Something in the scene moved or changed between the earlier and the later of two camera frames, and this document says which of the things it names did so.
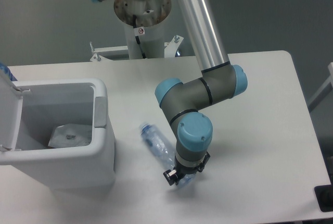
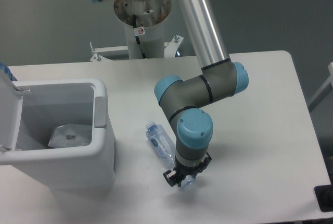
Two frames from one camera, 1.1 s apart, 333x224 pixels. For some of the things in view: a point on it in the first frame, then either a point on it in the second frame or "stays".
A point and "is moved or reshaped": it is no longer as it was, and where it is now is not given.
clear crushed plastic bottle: x=159 y=145 is moved or reshaped
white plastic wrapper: x=70 y=135 stays
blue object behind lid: x=7 y=71 stays
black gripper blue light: x=180 y=171 stays
